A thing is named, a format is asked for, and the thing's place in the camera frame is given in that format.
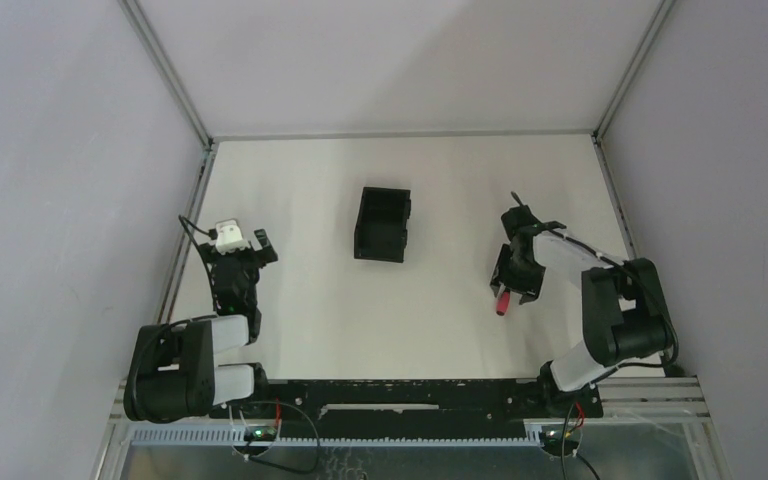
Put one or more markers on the controller board with wires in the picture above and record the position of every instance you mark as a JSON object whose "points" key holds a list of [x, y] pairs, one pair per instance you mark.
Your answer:
{"points": [[563, 443], [258, 440]]}

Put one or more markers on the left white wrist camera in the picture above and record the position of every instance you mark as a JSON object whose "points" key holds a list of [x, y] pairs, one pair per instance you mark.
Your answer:
{"points": [[230, 238]]}

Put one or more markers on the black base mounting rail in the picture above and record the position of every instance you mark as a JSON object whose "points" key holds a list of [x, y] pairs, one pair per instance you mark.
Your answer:
{"points": [[403, 410]]}

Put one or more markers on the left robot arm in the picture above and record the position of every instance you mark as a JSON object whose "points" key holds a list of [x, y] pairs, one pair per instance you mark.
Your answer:
{"points": [[175, 372]]}

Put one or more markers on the black plastic bin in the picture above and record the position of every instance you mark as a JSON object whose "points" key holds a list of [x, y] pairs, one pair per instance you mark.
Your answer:
{"points": [[380, 232]]}

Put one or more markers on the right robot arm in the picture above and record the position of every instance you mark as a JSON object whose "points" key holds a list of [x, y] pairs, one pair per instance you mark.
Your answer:
{"points": [[624, 317]]}

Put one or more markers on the red handled screwdriver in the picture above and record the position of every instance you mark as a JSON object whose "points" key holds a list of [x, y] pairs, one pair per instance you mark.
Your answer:
{"points": [[502, 302]]}

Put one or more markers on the left controller board with wires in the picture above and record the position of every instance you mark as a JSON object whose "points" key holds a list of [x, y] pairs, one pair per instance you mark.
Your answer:
{"points": [[258, 440]]}

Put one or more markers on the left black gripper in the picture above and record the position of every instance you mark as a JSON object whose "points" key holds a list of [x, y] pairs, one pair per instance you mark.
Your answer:
{"points": [[245, 258]]}

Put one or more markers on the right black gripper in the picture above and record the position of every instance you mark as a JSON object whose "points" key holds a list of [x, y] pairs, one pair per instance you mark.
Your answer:
{"points": [[502, 273]]}

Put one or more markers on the aluminium frame rail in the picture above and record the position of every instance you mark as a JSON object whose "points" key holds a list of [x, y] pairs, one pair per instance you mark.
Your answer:
{"points": [[653, 400]]}

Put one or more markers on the right controller board with wires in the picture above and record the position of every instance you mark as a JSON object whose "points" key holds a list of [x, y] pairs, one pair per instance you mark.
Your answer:
{"points": [[563, 443]]}

